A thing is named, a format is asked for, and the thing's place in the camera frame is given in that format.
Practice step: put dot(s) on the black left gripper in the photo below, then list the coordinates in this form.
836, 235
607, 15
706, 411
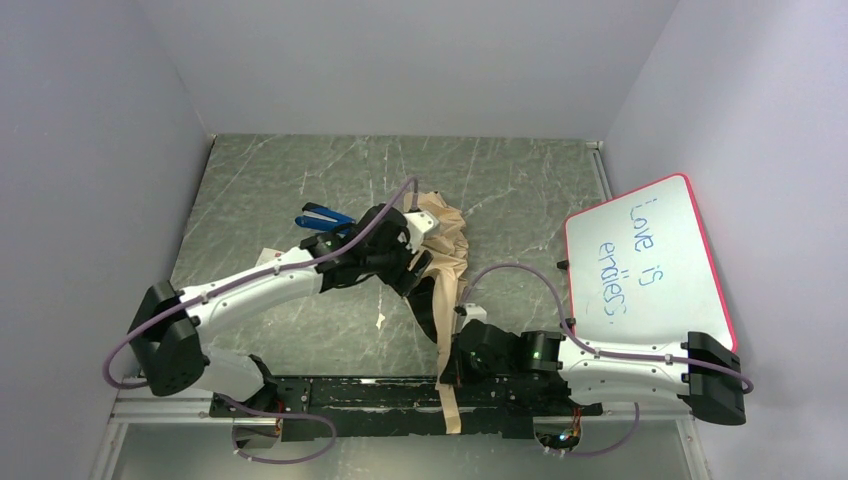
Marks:
416, 270

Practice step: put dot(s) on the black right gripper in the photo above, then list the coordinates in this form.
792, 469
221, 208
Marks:
453, 360

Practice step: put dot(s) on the beige folding umbrella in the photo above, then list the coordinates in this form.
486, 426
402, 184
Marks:
433, 299

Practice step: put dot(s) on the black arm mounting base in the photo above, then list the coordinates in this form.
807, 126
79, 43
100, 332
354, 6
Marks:
401, 406

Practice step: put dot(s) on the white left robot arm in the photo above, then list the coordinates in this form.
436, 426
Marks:
173, 330

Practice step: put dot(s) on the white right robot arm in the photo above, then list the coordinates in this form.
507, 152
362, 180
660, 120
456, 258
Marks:
698, 373

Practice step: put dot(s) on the blue stapler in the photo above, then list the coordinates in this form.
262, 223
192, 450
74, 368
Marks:
320, 218

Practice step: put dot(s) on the small white paper box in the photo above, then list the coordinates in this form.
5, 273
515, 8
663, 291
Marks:
268, 254

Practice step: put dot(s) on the pink-framed whiteboard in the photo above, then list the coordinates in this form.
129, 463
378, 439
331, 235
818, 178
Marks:
641, 270

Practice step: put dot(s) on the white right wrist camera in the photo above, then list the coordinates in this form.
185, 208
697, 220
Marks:
467, 312

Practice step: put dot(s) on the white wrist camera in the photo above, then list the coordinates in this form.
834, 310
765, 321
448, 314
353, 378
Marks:
420, 225
467, 312

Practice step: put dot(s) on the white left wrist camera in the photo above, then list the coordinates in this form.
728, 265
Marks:
420, 225

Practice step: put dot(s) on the aluminium frame rail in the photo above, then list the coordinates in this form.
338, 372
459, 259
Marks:
192, 407

